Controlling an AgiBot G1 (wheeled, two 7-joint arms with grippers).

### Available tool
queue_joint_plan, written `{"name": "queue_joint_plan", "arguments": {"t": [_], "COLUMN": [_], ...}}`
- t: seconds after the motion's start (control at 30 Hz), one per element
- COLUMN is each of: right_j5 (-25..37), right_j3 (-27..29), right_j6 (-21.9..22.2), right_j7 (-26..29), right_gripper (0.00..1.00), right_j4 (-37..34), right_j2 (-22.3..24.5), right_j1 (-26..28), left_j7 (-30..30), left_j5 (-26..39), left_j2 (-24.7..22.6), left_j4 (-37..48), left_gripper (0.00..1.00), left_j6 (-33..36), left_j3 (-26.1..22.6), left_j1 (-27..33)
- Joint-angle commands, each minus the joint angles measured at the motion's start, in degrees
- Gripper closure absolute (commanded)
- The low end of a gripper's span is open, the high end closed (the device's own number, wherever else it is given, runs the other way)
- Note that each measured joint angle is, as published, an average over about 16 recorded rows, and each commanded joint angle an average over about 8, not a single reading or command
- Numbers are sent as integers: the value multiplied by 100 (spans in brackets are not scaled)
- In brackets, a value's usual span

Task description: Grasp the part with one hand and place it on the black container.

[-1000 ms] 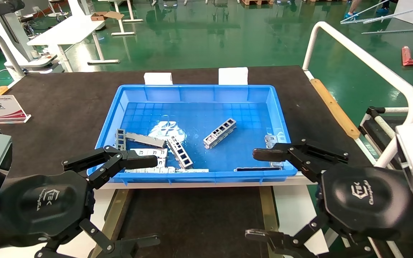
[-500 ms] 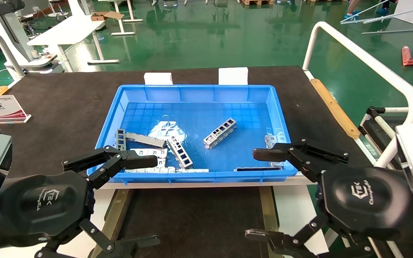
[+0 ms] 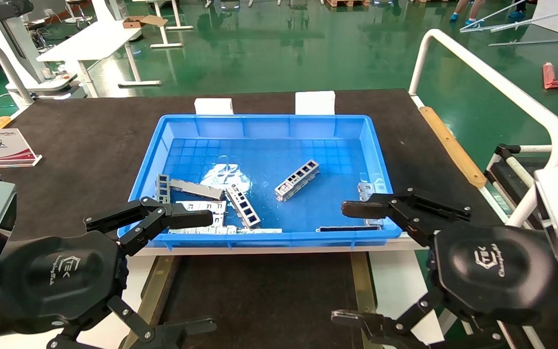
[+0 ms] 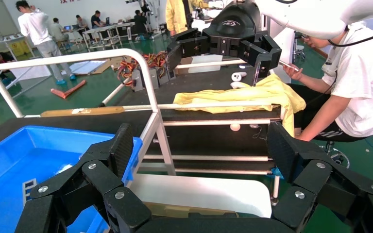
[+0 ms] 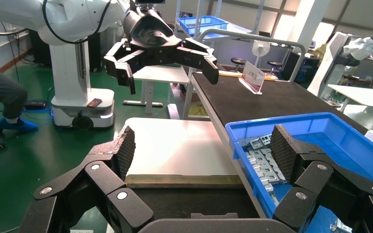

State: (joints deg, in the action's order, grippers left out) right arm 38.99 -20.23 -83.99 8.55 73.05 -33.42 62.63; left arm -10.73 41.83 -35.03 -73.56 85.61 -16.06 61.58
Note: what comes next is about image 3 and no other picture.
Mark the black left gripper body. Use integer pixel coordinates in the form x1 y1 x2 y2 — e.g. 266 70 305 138
0 231 128 334

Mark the long wooden edge strip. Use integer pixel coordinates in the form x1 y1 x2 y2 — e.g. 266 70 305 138
418 106 487 189

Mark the black cart with white rails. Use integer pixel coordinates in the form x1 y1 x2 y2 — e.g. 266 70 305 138
484 143 558 209

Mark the white work table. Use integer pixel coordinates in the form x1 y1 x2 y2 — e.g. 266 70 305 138
36 19 162 98

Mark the open cardboard box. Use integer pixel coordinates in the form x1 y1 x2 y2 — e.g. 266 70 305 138
123 15 169 29

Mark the white table leg frame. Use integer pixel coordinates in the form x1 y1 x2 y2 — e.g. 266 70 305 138
133 0 194 49

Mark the long thin metal strip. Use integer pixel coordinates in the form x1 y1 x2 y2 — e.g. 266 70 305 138
169 225 282 235

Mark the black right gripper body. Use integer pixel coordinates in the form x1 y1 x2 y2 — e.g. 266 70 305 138
428 224 558 324

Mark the perforated metal bracket part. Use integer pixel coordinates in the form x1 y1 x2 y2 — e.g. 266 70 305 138
275 159 320 202
155 174 171 205
225 183 262 229

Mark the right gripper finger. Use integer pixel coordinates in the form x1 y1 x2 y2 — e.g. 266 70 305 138
341 188 472 248
331 290 502 349

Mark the curved tubular guard railing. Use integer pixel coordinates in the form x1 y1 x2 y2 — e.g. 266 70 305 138
408 29 558 228
0 39 35 108

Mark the chrome base stool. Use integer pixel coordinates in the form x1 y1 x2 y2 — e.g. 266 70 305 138
65 0 94 31

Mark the blue plastic bin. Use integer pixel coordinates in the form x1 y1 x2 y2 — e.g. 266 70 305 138
117 114 402 249

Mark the long aluminium bar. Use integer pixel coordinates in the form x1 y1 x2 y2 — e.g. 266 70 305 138
464 6 558 33
459 0 531 32
488 38 558 47

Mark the clear plastic bag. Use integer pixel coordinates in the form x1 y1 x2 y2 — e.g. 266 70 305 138
201 163 251 192

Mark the white pedestal machine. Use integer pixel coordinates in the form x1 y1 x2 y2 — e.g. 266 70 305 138
0 0 83 101

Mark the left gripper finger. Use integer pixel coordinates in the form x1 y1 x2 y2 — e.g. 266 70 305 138
108 296 217 349
84 196 214 257

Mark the flat grey metal plate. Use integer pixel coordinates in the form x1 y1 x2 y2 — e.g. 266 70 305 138
169 178 225 201

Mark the black container with brass frame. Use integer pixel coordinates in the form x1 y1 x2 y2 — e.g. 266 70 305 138
120 252 383 349

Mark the white foam block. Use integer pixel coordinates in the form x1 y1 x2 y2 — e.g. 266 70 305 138
195 98 234 115
295 91 336 116

